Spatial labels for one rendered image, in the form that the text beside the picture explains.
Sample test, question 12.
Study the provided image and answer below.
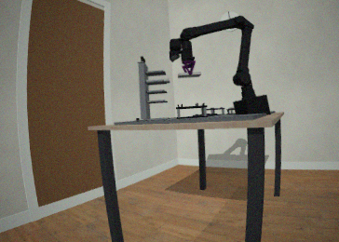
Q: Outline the white microplate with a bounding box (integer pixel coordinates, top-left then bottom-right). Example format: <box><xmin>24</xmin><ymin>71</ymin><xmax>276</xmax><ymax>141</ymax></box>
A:
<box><xmin>146</xmin><ymin>78</ymin><xmax>170</xmax><ymax>83</ymax></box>

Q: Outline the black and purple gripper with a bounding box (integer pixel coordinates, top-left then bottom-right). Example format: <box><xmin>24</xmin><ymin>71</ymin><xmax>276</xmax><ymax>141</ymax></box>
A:
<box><xmin>182</xmin><ymin>49</ymin><xmax>196</xmax><ymax>74</ymax></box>

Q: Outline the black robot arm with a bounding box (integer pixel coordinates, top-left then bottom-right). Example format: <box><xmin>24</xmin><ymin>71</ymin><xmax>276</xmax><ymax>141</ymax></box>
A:
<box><xmin>169</xmin><ymin>16</ymin><xmax>256</xmax><ymax>101</ymax></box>

